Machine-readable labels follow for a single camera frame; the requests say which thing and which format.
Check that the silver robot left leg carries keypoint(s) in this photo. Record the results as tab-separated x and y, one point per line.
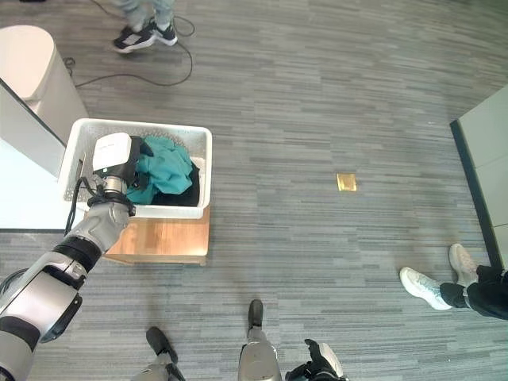
160	357

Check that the wooden stool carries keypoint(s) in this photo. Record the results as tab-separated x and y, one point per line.
158	240

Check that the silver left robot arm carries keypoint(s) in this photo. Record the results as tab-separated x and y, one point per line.
59	274

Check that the white rounded bin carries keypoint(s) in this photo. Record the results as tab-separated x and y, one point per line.
39	79

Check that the silver robot leg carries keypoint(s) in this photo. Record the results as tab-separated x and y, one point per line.
160	357
258	349

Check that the brass floor socket plate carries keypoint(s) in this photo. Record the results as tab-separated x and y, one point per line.
346	182

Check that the black cloth garment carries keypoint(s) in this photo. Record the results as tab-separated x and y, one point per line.
184	190

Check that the silver robot right leg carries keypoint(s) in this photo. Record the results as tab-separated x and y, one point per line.
258	349

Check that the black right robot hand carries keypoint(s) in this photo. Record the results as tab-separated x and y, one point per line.
323	359

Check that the teal cloth garment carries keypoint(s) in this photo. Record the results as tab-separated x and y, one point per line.
166	170

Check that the white plastic laundry basket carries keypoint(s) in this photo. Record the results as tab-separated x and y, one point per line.
141	166

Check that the grey cabinet with black edge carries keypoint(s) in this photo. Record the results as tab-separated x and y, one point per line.
482	174

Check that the person with dark shoes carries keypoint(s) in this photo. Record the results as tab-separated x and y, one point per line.
145	28

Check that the person with white shoes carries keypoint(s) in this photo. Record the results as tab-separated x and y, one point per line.
448	282

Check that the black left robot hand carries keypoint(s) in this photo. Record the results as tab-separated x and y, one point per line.
113	152

